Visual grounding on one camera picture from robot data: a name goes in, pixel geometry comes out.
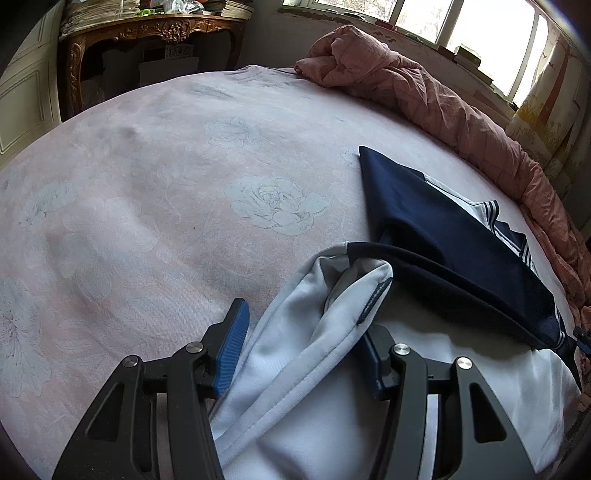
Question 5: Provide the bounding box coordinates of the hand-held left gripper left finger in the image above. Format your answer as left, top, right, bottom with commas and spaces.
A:
52, 298, 250, 480

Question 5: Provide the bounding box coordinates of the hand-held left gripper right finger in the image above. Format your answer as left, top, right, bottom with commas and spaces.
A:
361, 324, 541, 480

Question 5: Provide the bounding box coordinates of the white and navy baseball jacket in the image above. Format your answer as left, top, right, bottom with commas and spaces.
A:
210, 145, 583, 480

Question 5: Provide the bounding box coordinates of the pink floral bed sheet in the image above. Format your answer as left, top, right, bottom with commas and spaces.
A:
0, 65, 591, 480

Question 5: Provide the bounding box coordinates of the tree print curtain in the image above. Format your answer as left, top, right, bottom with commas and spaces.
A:
505, 21, 591, 204

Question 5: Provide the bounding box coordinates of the pink quilt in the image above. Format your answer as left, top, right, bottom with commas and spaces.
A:
294, 25, 591, 324

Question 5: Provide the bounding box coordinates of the white framed window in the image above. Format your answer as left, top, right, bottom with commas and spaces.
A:
281, 0, 550, 104

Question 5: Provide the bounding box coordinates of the carved wooden desk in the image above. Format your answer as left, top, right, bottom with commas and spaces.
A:
58, 13, 247, 123

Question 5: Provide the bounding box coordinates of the white wardrobe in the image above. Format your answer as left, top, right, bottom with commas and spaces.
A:
0, 0, 70, 155

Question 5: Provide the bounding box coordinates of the stack of books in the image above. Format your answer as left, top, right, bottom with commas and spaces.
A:
205, 0, 254, 20

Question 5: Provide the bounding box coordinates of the stack of papers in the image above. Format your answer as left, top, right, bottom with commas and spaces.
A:
60, 0, 141, 38

